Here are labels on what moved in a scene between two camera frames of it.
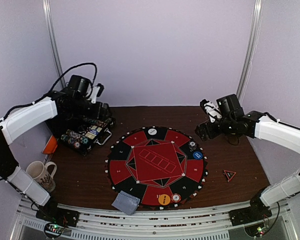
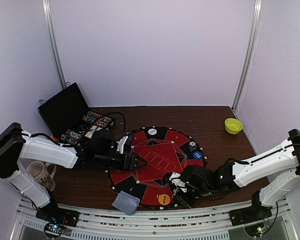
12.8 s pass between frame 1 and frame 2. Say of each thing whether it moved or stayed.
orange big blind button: stayed
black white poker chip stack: stayed
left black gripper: moved
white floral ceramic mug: stayed
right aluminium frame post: stayed
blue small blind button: stayed
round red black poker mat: stayed
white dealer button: stayed
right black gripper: moved
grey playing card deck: stayed
